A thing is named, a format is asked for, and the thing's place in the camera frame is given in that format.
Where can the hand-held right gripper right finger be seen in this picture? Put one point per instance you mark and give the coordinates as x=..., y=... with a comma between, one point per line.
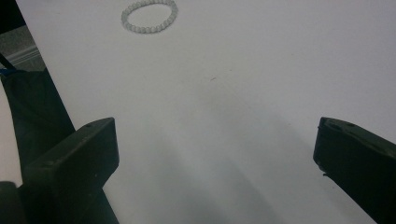
x=358, y=161

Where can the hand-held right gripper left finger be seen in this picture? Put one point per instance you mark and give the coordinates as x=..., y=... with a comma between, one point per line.
x=71, y=161

